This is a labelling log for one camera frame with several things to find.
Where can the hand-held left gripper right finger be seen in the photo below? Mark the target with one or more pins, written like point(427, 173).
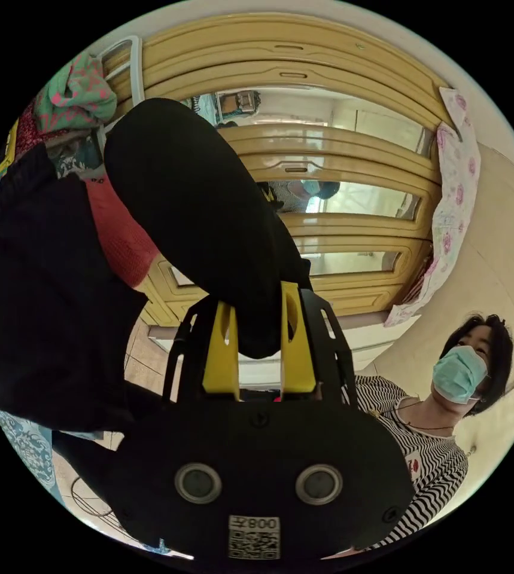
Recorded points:
point(297, 363)

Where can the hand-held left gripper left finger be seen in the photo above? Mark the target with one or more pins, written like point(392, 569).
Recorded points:
point(221, 363)

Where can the black hoodie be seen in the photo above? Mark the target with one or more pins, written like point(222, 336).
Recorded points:
point(185, 188)

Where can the person's body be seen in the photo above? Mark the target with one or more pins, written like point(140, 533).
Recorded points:
point(422, 444)

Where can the bed with blue patterned sheet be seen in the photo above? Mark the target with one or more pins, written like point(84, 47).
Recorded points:
point(28, 448)

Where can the yellow wardrobe with mirrors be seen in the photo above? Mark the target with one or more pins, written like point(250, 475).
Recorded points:
point(355, 148)

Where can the white cloth with pink flowers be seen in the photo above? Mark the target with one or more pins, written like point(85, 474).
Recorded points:
point(456, 193)

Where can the pile of clothes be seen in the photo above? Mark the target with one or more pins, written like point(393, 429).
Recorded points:
point(77, 96)

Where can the white metal frame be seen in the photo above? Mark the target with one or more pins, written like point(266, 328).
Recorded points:
point(136, 67)

